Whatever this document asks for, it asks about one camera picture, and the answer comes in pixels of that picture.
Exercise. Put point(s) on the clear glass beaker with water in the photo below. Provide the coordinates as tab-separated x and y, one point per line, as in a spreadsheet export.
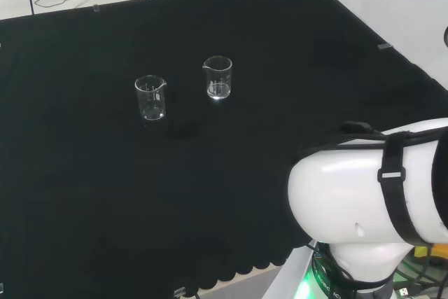
217	78

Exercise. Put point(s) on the empty clear glass beaker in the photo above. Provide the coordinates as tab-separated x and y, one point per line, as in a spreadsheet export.
151	99

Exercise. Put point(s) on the black bench cloth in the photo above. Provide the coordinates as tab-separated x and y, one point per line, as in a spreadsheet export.
105	190

